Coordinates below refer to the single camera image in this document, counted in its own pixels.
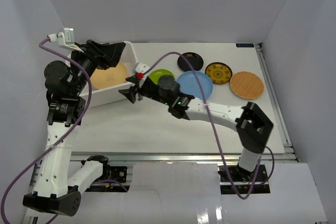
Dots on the aluminium frame rail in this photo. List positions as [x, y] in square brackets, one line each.
[179, 157]

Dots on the blue table label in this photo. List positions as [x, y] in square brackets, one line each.
[244, 45]

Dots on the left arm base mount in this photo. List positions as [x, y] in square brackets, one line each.
[117, 173]

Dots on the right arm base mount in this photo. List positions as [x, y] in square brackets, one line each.
[243, 184]

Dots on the blue round plate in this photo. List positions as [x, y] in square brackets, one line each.
[189, 85]

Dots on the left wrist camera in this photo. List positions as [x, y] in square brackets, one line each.
[65, 39]

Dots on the black round plate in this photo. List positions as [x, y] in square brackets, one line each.
[195, 60]

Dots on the white plastic bin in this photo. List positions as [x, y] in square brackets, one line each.
[111, 94]

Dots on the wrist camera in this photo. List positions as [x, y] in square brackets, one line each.
[65, 39]
[141, 70]

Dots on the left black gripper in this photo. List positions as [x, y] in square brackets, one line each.
[97, 55]

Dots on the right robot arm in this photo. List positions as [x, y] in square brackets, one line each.
[250, 122]

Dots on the tan wooden round plate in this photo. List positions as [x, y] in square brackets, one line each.
[113, 76]

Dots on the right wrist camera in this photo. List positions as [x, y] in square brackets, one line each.
[141, 70]

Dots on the right side aluminium rail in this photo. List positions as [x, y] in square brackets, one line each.
[275, 98]

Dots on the orange woven round plate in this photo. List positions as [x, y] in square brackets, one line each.
[246, 85]

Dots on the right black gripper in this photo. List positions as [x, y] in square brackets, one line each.
[130, 94]

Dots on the green round plate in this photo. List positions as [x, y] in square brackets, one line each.
[155, 75]

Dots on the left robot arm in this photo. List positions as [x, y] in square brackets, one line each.
[54, 192]

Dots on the yellow patterned round plate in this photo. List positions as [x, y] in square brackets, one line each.
[219, 73]

